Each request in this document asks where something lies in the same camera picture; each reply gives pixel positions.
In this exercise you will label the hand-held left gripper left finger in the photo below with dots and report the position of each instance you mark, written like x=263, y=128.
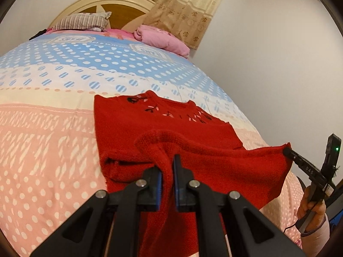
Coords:
x=158, y=190

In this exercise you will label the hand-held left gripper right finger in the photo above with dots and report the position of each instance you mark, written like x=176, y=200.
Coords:
x=177, y=182

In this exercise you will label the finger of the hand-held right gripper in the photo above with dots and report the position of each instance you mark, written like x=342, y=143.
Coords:
x=292, y=155

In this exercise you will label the red knit sweater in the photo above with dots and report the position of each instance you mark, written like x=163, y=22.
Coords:
x=209, y=155

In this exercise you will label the person's right forearm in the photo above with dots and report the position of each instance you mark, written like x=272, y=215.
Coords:
x=319, y=235

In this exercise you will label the person's right hand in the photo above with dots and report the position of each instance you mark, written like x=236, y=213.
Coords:
x=302, y=206

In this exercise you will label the polka dot bedspread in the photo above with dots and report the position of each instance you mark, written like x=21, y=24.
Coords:
x=53, y=128

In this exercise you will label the pink pillow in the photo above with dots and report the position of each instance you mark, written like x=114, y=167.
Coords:
x=160, y=38

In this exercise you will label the pink bed sheet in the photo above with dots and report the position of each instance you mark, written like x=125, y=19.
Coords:
x=118, y=33

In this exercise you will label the beige floral curtain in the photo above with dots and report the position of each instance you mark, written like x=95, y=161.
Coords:
x=187, y=10

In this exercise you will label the striped pillow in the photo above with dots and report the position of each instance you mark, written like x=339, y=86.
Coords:
x=80, y=21

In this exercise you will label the cream wooden headboard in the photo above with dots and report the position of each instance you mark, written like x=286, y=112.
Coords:
x=118, y=5

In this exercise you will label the dark cloth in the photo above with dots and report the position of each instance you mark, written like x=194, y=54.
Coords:
x=37, y=34

